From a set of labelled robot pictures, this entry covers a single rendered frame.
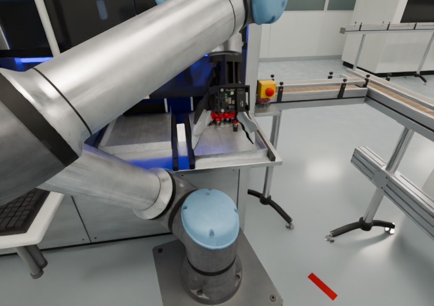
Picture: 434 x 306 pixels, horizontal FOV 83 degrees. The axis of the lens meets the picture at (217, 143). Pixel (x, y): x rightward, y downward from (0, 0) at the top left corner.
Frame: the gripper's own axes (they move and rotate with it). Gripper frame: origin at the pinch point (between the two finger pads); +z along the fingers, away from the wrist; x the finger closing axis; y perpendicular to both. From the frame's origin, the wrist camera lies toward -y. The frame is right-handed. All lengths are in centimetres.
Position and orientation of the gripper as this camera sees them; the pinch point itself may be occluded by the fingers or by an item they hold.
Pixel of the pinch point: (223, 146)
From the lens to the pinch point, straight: 58.1
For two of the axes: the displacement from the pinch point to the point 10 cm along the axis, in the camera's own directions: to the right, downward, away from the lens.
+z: 0.3, 9.8, 1.7
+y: 3.2, 1.6, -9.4
